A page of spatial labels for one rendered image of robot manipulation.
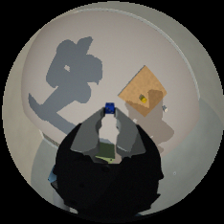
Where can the yellow die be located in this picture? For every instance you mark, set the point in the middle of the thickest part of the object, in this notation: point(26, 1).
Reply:
point(143, 99)

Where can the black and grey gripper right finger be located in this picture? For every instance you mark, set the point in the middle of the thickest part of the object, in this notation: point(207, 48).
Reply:
point(133, 142)

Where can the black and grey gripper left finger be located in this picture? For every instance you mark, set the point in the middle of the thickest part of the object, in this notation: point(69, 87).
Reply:
point(82, 140)

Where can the tan square mat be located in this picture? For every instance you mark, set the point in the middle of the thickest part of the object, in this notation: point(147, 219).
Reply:
point(144, 84)

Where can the blue die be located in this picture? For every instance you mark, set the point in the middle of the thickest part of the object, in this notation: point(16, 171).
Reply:
point(109, 108)

